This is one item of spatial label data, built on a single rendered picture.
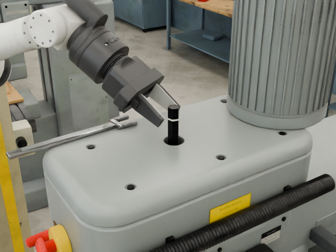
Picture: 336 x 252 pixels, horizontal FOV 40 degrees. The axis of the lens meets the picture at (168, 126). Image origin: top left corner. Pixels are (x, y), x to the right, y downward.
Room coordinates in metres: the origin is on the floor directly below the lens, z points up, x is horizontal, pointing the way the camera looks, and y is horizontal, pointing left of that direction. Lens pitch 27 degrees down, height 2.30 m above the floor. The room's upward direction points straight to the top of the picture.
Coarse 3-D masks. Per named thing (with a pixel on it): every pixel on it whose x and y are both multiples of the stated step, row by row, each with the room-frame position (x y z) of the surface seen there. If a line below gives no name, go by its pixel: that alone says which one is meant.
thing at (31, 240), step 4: (40, 232) 0.69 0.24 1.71; (44, 232) 0.69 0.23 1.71; (32, 236) 0.68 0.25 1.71; (36, 236) 0.68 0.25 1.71; (40, 236) 0.68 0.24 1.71; (44, 236) 0.68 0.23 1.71; (48, 236) 0.68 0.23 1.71; (28, 240) 0.67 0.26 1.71; (32, 240) 0.67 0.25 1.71; (44, 240) 0.68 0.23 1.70; (28, 244) 0.66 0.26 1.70; (32, 244) 0.66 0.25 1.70
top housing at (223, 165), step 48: (96, 144) 0.71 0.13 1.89; (144, 144) 0.71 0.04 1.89; (192, 144) 0.71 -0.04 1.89; (240, 144) 0.71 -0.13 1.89; (288, 144) 0.72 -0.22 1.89; (48, 192) 0.66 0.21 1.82; (96, 192) 0.57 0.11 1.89; (144, 192) 0.57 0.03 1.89; (192, 192) 0.59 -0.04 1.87; (240, 192) 0.65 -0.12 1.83; (96, 240) 0.53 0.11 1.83; (144, 240) 0.54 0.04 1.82
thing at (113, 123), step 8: (112, 120) 0.79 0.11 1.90; (120, 120) 0.80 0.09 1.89; (88, 128) 0.76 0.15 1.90; (96, 128) 0.76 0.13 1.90; (104, 128) 0.76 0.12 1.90; (112, 128) 0.77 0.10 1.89; (120, 128) 0.77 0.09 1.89; (64, 136) 0.73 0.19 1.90; (72, 136) 0.73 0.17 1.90; (80, 136) 0.73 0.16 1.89; (32, 144) 0.70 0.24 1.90; (40, 144) 0.70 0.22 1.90; (48, 144) 0.70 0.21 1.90; (56, 144) 0.71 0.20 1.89; (8, 152) 0.67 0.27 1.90; (16, 152) 0.67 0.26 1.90; (24, 152) 0.67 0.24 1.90; (32, 152) 0.68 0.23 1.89
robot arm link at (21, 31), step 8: (24, 16) 0.87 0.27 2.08; (16, 24) 0.86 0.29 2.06; (24, 24) 0.86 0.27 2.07; (16, 32) 0.85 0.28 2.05; (24, 32) 0.85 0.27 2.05; (16, 40) 0.85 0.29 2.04; (24, 40) 0.84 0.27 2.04; (32, 40) 0.86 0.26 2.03; (24, 48) 0.86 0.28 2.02; (32, 48) 0.86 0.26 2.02
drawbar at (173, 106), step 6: (168, 108) 0.72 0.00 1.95; (174, 108) 0.72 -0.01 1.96; (168, 114) 0.72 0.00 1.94; (174, 114) 0.72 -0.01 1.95; (168, 120) 0.72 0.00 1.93; (168, 126) 0.72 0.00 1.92; (174, 126) 0.72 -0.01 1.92; (168, 132) 0.72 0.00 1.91; (174, 132) 0.72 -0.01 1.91; (168, 138) 0.72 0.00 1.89; (174, 138) 0.72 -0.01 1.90; (168, 144) 0.72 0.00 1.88; (174, 144) 0.72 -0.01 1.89
